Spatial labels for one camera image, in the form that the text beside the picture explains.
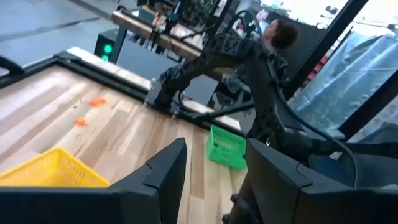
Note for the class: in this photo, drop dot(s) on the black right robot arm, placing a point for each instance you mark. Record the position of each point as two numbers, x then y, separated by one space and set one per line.
261 77

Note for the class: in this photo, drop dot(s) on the black aluminium rig frame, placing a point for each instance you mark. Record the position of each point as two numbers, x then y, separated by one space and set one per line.
328 40

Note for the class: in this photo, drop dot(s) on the black frame hook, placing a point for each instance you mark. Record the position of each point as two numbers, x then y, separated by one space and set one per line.
12 67

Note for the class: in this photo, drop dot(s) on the yellow plastic basket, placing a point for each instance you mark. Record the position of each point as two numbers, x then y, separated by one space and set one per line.
53 171

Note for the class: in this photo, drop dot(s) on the person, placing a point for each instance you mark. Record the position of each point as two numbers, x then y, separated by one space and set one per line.
284 34

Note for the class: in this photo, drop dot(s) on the blue plastic sheet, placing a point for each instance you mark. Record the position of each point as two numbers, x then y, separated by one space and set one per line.
357 77

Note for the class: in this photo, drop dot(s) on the orange plastic decoration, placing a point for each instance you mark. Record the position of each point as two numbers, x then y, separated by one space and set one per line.
97 101
81 122

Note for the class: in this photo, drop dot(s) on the wooden workbench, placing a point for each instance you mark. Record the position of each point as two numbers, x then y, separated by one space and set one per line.
146 29

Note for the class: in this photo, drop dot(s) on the black computer tower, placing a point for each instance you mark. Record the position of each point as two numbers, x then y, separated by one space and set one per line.
107 49

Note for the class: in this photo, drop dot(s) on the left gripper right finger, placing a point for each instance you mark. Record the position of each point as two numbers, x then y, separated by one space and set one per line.
295 202

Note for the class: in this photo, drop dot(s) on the green plastic basket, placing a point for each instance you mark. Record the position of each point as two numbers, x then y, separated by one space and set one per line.
225 149

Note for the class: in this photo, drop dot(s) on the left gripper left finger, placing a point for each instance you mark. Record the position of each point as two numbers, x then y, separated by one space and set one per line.
93 205

